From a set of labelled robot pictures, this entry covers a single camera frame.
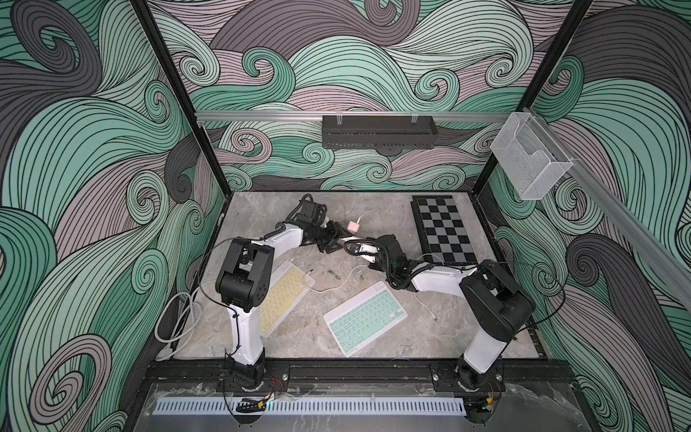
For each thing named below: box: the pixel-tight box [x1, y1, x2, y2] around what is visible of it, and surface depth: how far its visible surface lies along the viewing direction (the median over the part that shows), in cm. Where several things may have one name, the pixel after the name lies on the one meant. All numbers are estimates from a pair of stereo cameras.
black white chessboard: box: [410, 195, 478, 266], surface depth 103 cm
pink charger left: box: [346, 220, 360, 235], surface depth 96 cm
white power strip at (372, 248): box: [358, 244, 380, 263], surface depth 83 cm
